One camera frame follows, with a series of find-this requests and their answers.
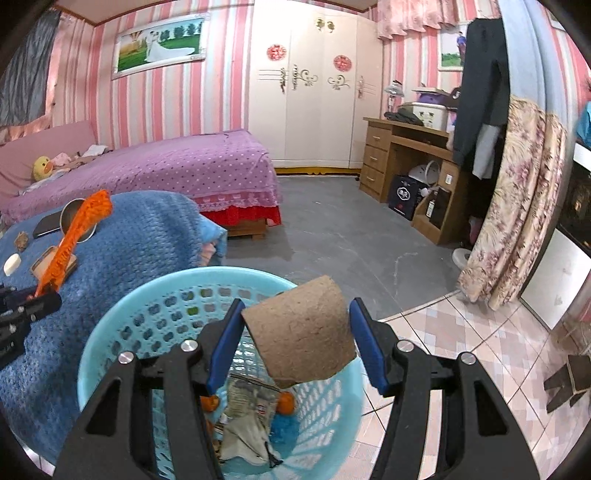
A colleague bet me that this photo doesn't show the brown phone case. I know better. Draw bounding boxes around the brown phone case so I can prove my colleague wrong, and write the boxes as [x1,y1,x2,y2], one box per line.
[30,246,79,280]

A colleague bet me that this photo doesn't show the light blue plastic waste basket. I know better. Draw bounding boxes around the light blue plastic waste basket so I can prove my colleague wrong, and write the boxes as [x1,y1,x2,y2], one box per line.
[76,266,365,480]

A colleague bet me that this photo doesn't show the wall poster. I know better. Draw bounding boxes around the wall poster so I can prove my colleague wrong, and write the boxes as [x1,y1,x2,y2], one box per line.
[438,28,467,72]

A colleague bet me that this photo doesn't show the black bottle box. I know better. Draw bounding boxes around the black bottle box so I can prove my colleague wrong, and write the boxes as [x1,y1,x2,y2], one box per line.
[427,187,453,230]

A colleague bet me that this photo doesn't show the pink satin curtain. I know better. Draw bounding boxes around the pink satin curtain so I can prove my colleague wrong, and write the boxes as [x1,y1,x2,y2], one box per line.
[0,14,63,144]

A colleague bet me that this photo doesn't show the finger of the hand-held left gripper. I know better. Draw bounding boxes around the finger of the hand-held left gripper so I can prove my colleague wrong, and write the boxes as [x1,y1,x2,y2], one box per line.
[0,284,63,324]

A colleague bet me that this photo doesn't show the white storage box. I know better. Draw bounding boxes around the white storage box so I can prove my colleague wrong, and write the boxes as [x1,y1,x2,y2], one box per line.
[411,102,450,131]

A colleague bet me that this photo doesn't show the desk lamp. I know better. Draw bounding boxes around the desk lamp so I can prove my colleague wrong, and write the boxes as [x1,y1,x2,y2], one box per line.
[384,80,406,116]

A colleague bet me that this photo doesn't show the white cabinet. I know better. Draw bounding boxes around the white cabinet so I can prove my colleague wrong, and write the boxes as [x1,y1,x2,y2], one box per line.
[519,138,591,330]

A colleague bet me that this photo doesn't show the dark clothing bundle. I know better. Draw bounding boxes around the dark clothing bundle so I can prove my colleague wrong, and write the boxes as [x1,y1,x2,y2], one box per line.
[383,107,424,126]

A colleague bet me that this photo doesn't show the grey hanging garment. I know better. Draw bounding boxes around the grey hanging garment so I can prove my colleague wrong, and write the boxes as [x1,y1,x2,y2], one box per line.
[471,124,502,181]

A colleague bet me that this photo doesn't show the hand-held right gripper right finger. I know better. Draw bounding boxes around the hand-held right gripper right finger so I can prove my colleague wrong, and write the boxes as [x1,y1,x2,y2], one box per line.
[348,298,541,480]

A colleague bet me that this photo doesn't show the black printed box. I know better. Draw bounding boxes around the black printed box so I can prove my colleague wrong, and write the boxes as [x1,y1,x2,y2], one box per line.
[389,174,428,221]

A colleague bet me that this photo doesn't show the pile of clothes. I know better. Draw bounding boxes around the pile of clothes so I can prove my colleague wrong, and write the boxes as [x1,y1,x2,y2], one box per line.
[51,144,112,169]

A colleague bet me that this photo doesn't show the framed wedding picture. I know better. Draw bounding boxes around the framed wedding picture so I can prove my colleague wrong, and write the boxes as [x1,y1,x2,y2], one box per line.
[111,13,209,80]

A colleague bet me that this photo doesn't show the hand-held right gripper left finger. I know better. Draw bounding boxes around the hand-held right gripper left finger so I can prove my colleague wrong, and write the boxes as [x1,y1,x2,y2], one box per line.
[54,298,247,480]

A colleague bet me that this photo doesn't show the wooden stool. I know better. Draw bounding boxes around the wooden stool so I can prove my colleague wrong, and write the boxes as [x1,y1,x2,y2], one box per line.
[542,353,591,414]

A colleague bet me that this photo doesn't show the black smartphone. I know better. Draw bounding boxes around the black smartphone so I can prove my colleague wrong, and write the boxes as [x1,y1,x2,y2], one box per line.
[32,212,63,239]

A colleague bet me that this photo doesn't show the pink headboard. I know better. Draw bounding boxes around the pink headboard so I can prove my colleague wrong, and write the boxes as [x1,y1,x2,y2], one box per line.
[0,120,98,199]

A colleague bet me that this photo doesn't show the floral curtain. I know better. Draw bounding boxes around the floral curtain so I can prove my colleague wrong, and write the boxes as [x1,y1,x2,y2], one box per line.
[457,95,568,311]

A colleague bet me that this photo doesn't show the bed with purple dotted cover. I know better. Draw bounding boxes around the bed with purple dotted cover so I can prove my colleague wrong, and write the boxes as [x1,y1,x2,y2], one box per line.
[0,129,283,241]

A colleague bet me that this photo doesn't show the white wardrobe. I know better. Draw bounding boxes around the white wardrobe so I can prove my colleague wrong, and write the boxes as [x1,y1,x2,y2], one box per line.
[248,0,386,171]

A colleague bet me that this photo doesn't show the purple box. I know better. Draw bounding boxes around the purple box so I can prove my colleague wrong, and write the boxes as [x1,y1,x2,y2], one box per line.
[417,90,451,108]

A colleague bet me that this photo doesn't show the white fan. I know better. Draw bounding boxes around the white fan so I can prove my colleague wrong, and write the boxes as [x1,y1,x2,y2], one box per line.
[409,159,441,188]

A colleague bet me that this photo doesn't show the grey curtain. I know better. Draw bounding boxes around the grey curtain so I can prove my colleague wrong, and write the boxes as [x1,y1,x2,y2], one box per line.
[0,9,63,127]

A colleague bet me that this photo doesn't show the beige cloth pouch black string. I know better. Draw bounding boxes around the beige cloth pouch black string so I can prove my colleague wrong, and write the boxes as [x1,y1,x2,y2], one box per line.
[219,413,282,464]

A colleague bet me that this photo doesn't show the brown cardboard tube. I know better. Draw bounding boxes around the brown cardboard tube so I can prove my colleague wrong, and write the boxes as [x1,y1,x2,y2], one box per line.
[241,275,357,389]

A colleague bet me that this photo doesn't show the pink mug with steel interior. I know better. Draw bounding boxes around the pink mug with steel interior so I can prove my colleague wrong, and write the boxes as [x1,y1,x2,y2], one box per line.
[60,198,99,243]

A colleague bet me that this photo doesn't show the orange mesh strip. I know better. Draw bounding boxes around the orange mesh strip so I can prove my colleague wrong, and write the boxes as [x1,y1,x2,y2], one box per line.
[34,189,113,296]

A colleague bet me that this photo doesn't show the pink floral curtain valance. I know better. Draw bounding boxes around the pink floral curtain valance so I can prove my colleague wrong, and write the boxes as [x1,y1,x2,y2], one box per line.
[376,0,502,40]

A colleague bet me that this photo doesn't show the black and white snack packet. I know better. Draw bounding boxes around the black and white snack packet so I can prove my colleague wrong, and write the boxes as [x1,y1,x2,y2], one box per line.
[226,376,280,421]

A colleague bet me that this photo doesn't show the dark hanging jacket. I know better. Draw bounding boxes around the dark hanging jacket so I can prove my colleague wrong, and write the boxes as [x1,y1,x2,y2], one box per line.
[451,17,511,167]

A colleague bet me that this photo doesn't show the wooden desk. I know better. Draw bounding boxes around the wooden desk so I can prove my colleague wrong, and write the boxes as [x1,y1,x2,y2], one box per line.
[359,117,476,245]

